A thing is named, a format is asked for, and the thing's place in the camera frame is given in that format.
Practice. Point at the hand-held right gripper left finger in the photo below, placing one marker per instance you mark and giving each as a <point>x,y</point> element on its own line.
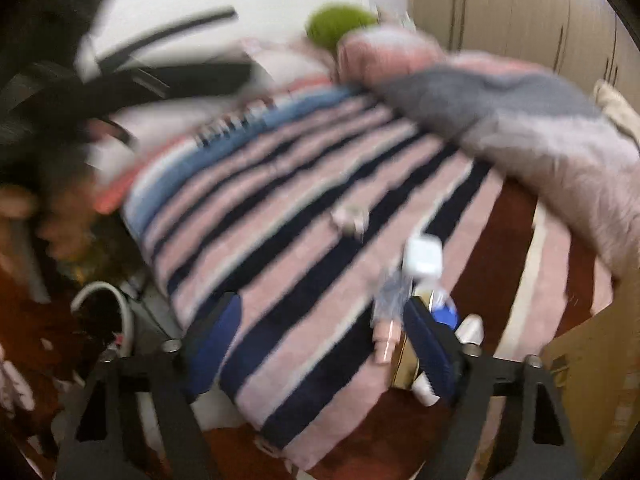
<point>216,345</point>

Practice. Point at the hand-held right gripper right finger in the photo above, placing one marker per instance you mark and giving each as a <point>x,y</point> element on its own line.
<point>429,352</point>

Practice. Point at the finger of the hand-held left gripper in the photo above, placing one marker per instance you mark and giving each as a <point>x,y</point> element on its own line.
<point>170,82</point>

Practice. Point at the person's left hand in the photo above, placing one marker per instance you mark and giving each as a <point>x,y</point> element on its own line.
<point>62,227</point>

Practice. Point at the gold box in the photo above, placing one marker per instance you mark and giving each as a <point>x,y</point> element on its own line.
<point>406,366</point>

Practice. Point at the white bottle with blue cap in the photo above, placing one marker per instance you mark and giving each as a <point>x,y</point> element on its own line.
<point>443,312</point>

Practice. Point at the pink spray bottle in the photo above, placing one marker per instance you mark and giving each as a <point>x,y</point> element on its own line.
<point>386,341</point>

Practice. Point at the white tube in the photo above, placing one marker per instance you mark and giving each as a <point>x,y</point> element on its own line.
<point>471,330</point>

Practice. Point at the clear plastic packet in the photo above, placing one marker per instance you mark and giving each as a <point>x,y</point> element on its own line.
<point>392,295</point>

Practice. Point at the white drawer cabinet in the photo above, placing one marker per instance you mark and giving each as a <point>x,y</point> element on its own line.
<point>210,20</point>

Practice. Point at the white charger cube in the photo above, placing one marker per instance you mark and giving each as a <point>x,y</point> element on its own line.
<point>423,259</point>

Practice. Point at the small white earbud case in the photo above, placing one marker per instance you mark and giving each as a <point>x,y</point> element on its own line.
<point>350,220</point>

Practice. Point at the cardboard box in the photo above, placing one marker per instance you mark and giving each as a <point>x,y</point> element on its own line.
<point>590,370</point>

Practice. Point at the pink navy striped blanket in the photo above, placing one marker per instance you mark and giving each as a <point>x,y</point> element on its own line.
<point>300,195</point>

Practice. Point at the green ball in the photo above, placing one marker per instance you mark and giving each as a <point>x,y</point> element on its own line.
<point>336,26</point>

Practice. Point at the pink grey fleece blanket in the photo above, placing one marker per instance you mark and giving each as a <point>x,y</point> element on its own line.
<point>500,105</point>

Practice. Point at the cream cloth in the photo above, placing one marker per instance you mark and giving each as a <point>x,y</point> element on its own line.
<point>616,105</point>

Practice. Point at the beige wardrobe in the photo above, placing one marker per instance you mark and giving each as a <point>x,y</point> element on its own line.
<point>525,10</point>

